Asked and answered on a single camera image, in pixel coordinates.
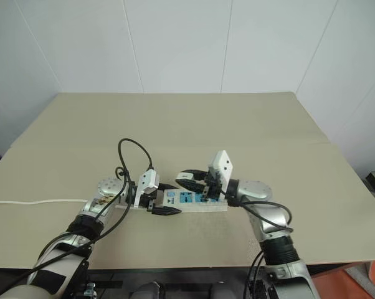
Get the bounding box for dark rounded shape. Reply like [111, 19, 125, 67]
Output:
[128, 280, 165, 299]

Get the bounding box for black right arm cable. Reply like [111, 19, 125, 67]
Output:
[230, 199, 295, 299]

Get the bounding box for white power strip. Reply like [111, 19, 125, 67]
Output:
[115, 186, 229, 214]

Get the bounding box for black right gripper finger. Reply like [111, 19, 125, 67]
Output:
[174, 177, 207, 195]
[178, 169, 209, 181]

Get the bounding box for white power strip cord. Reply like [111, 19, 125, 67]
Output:
[0, 198, 89, 206]

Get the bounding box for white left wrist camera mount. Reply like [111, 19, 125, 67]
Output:
[132, 169, 160, 209]

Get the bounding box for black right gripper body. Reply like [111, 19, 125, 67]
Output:
[201, 167, 224, 202]

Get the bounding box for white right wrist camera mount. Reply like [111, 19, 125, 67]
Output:
[207, 150, 237, 194]

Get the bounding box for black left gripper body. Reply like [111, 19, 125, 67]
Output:
[141, 188, 164, 213]

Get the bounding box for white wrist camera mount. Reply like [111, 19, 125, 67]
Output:
[207, 150, 237, 194]
[132, 169, 160, 209]

